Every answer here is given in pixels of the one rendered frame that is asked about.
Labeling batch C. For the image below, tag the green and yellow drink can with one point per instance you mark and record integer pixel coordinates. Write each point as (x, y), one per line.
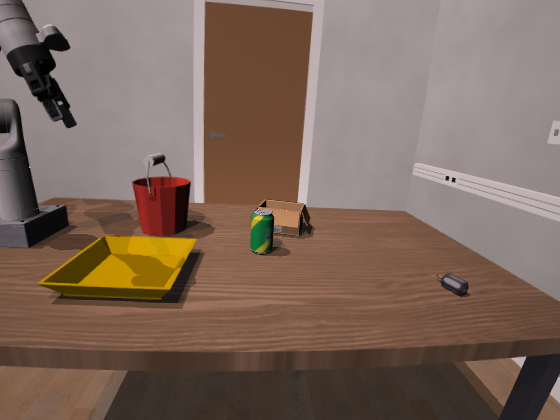
(262, 227)

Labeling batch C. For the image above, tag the open brown cardboard box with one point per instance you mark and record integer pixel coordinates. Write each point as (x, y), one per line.
(284, 217)

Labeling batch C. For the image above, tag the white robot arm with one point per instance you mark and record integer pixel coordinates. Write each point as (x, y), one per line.
(17, 194)

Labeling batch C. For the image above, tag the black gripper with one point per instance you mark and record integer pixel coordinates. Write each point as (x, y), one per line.
(40, 55)

